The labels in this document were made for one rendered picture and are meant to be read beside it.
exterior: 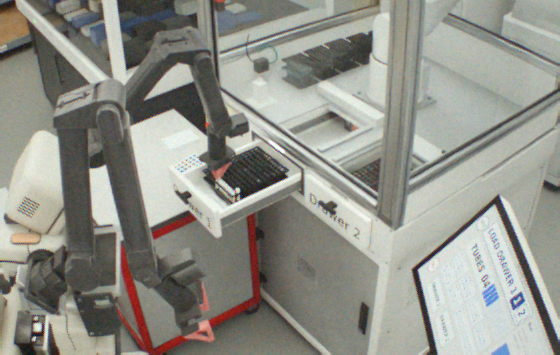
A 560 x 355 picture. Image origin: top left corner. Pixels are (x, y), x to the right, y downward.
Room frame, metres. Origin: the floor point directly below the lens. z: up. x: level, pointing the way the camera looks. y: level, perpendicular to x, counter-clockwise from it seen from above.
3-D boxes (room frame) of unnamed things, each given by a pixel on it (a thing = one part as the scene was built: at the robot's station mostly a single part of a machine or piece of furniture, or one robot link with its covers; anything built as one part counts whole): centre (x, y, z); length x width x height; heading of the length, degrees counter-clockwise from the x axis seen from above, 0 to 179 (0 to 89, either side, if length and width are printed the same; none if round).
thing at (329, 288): (1.96, -0.40, 0.40); 1.03 x 0.95 x 0.80; 36
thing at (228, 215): (1.66, 0.10, 0.86); 0.40 x 0.26 x 0.06; 126
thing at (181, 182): (1.54, 0.27, 0.87); 0.29 x 0.02 x 0.11; 36
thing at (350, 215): (1.47, -0.17, 0.87); 0.29 x 0.02 x 0.11; 36
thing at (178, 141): (2.04, 0.38, 0.77); 0.13 x 0.09 x 0.02; 123
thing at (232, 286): (1.88, 0.50, 0.38); 0.62 x 0.58 x 0.76; 36
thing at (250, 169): (1.65, 0.11, 0.87); 0.22 x 0.18 x 0.06; 126
